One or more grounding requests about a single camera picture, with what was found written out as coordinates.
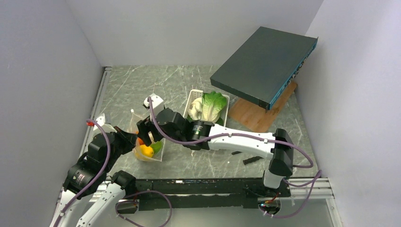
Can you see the light green round fruit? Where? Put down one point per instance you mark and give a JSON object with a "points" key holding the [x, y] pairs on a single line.
{"points": [[156, 146]]}

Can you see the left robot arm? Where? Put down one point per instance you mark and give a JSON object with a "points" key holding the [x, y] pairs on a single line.
{"points": [[84, 178]]}

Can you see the white perforated plastic basket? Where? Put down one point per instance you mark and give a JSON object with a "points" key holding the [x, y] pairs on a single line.
{"points": [[198, 93]]}

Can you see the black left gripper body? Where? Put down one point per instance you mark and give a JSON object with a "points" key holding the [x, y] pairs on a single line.
{"points": [[123, 144]]}

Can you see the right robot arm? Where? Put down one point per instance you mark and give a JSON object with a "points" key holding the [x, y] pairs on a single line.
{"points": [[275, 147]]}

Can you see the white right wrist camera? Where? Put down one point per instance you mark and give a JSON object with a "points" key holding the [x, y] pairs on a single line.
{"points": [[157, 103]]}

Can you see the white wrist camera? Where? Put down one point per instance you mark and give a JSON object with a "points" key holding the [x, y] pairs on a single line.
{"points": [[157, 103], [101, 120]]}

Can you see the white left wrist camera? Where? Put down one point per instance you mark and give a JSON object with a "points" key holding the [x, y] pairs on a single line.
{"points": [[101, 120]]}

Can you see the orange tangerine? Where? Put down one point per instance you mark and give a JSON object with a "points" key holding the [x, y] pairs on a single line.
{"points": [[140, 141]]}

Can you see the small garlic bulb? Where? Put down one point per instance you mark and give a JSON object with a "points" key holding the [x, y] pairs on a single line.
{"points": [[151, 137]]}

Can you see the polka dot zip top bag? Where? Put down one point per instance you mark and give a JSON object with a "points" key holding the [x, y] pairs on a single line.
{"points": [[136, 151]]}

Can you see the dark network switch box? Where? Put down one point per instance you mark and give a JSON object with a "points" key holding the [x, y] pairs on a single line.
{"points": [[264, 65]]}

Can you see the aluminium frame profile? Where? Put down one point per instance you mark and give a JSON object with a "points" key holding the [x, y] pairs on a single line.
{"points": [[94, 103]]}

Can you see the green white cabbage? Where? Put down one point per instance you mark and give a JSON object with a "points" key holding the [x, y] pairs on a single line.
{"points": [[212, 105]]}

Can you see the black hammer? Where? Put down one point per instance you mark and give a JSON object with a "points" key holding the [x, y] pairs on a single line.
{"points": [[251, 160]]}

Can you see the wooden cutting board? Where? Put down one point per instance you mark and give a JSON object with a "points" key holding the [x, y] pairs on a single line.
{"points": [[255, 117]]}

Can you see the white garlic cluster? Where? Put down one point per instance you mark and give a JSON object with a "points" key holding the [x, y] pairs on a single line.
{"points": [[195, 109]]}

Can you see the yellow lemon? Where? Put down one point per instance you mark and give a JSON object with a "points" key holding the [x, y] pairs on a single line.
{"points": [[146, 151]]}

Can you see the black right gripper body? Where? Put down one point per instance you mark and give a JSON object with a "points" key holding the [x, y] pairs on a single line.
{"points": [[175, 136]]}

